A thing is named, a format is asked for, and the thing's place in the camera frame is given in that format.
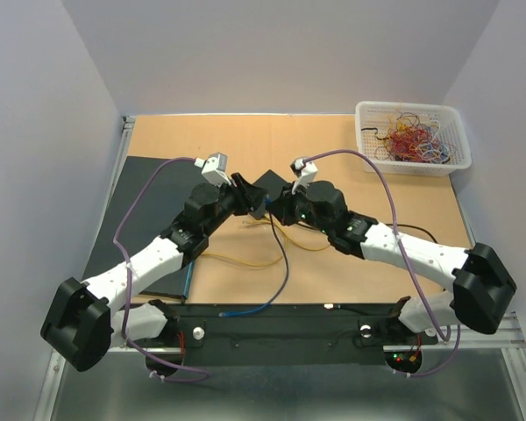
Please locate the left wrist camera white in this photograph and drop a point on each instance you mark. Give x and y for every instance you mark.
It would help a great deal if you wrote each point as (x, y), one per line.
(213, 169)

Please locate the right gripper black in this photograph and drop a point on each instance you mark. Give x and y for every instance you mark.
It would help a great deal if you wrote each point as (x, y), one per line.
(282, 205)

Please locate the small black network switch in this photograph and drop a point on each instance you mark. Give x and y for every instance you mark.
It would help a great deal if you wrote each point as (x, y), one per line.
(271, 183)

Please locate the large rack network switch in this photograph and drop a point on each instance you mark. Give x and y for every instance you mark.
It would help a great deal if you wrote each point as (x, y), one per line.
(157, 208)

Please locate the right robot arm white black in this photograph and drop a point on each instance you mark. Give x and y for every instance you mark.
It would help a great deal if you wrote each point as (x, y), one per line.
(477, 288)

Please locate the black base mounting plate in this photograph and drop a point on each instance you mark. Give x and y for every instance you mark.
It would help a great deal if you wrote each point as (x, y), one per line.
(285, 334)

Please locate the white plastic basket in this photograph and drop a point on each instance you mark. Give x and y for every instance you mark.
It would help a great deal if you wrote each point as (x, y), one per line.
(412, 138)

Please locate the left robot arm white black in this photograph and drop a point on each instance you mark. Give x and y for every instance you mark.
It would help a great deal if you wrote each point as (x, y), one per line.
(78, 322)

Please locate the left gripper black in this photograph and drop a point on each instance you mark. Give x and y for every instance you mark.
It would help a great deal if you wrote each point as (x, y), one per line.
(246, 196)

